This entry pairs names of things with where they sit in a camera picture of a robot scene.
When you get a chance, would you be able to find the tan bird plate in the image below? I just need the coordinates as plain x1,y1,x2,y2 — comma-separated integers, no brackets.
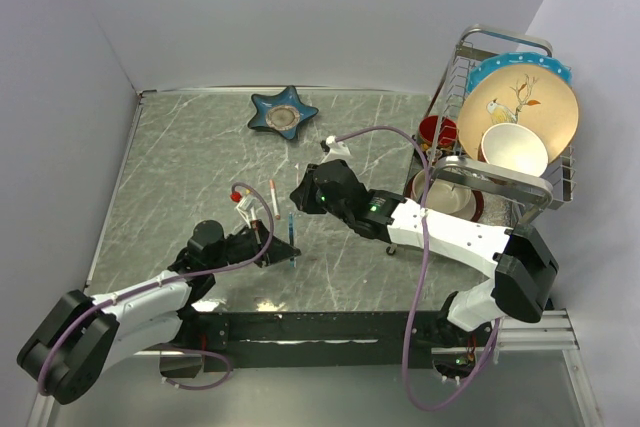
456,63,580,162

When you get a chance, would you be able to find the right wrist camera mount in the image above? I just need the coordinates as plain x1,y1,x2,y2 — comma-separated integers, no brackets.
320,136,351,162

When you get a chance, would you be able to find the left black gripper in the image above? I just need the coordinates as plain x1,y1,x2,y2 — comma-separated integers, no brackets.
207,219,300,270

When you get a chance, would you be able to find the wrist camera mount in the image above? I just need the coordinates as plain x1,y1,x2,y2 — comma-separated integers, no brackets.
320,136,351,162
230,189,258,228

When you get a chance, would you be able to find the white marker orange tip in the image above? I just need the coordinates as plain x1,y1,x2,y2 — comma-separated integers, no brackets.
269,179,281,220

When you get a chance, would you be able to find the red rimmed bowl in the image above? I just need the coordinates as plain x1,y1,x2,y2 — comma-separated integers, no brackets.
404,169,485,222

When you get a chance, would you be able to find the red cup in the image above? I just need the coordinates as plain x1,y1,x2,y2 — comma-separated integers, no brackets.
415,115,457,164

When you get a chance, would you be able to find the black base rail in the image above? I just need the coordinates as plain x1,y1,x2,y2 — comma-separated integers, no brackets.
159,309,496,373

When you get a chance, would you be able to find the white bowl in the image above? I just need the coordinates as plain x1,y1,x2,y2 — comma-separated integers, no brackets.
479,123,549,177

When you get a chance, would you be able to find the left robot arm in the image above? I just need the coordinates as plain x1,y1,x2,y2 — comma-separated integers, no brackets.
17,220,301,405

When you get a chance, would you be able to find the blue pen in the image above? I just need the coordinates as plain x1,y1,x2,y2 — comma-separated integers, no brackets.
288,212,296,268

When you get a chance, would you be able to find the blue star-shaped dish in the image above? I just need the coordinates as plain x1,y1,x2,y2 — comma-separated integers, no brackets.
247,85,319,141

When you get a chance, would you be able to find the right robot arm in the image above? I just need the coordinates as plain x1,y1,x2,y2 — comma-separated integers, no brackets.
290,160,559,345

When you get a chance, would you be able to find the metal dish rack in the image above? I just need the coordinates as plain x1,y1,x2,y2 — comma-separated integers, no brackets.
404,24,580,225

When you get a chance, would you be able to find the blue dotted plate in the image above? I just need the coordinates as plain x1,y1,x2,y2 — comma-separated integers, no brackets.
466,51,572,94

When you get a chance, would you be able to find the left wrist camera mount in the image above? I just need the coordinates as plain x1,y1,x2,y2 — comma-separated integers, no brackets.
230,189,258,228

